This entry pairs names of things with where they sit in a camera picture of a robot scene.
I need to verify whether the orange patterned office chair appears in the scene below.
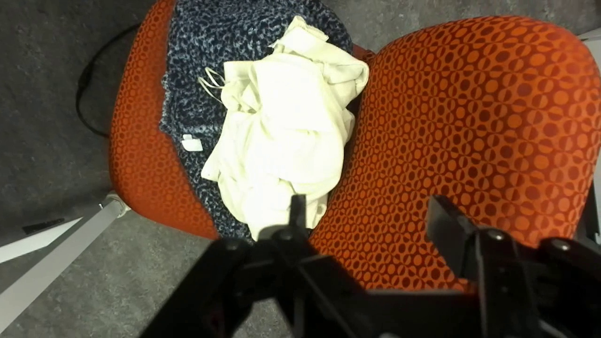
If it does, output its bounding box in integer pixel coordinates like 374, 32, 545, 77
110, 0, 601, 297

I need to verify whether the black floor cable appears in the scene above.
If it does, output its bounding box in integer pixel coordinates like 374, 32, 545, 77
74, 23, 143, 139

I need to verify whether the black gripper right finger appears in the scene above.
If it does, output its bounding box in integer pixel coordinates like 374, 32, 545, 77
429, 193, 601, 338

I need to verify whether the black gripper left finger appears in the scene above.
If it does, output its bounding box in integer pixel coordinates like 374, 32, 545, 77
140, 193, 378, 338

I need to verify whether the light yellow cloth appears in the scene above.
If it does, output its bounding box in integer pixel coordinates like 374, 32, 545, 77
200, 15, 373, 242

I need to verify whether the blue speckled cloth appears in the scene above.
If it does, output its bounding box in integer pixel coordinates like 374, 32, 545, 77
159, 0, 373, 242

